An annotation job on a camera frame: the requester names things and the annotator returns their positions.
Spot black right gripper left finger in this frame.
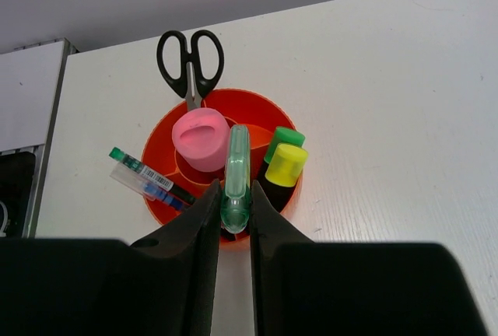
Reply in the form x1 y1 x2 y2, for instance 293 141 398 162
1 182 222 335

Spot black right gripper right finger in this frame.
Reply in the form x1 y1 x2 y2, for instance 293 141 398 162
250 184 487 335

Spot green translucent stapler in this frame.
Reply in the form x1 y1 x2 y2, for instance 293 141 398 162
220 124 251 234

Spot blue ink pen refill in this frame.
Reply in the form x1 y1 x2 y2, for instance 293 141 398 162
110 163 188 212

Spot yellow cap black highlighter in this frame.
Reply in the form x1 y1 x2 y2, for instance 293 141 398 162
258 142 308 212

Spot green ink pen refill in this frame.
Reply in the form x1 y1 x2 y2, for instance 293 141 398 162
109 147 196 207

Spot pink glue stick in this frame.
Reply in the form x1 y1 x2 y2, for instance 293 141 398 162
171 107 230 173

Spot black handled scissors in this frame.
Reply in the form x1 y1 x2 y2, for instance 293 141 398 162
156 30 225 111

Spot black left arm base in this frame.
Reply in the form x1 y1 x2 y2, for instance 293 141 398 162
0 152 36 238

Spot orange round organizer container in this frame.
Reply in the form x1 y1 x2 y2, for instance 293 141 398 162
141 88 303 254

